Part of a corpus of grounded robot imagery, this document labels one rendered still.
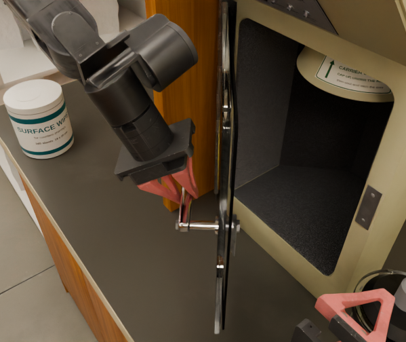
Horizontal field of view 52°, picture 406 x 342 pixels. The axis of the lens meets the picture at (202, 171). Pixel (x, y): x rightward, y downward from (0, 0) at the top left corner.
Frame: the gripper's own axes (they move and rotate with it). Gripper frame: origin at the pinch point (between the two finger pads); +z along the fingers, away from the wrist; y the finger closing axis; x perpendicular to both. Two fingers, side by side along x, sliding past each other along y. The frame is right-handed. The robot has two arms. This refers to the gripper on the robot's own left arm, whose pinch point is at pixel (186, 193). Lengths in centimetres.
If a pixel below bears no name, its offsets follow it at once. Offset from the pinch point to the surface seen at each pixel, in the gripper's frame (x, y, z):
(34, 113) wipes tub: -37, 38, -5
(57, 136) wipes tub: -39, 39, 4
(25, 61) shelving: -90, 67, -2
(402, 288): 14.4, -22.4, 9.9
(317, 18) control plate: -2.6, -22.6, -15.1
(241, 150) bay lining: -20.6, -4.4, 11.5
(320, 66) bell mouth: -9.9, -21.8, -5.5
